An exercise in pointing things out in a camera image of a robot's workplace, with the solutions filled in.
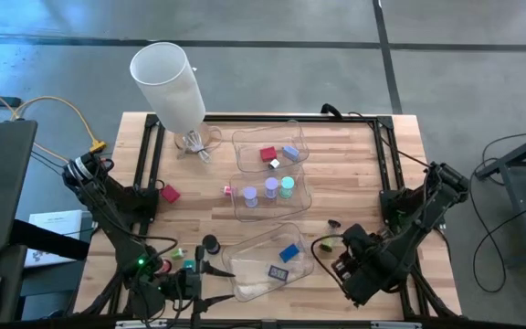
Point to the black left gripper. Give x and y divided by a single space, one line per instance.
190 285

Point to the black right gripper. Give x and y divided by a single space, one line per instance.
356 242

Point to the black yellow sand timer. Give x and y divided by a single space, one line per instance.
326 245

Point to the clear plastic bin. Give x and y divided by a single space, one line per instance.
254 283
249 137
290 210

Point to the blue rectangular block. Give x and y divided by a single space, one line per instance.
289 253

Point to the dark purple tray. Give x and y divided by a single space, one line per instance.
277 272

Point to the purple sand timer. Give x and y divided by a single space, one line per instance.
249 192
271 183

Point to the teal sand timer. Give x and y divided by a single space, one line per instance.
287 183

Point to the white charger cube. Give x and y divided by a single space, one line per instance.
274 163

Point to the light blue charger cube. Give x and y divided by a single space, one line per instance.
291 152

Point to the red charger cube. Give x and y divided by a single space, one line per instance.
268 153
170 194

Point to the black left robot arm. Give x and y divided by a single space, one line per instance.
112 219

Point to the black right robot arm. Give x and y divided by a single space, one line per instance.
420 217

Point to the teal rectangular block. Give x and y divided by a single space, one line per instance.
189 264

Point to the black blue sand timer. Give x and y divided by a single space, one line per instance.
210 242

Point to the black red sand timer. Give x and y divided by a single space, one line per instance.
167 266

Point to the pink small plug charger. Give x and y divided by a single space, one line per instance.
228 191

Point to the white paper booklet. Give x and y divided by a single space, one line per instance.
57 221

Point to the white table lamp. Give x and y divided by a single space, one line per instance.
167 87

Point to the black side table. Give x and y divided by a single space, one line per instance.
518 153

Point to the silver metal bracket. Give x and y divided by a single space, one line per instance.
140 324
395 325

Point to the black aluminium table frame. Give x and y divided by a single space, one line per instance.
245 117

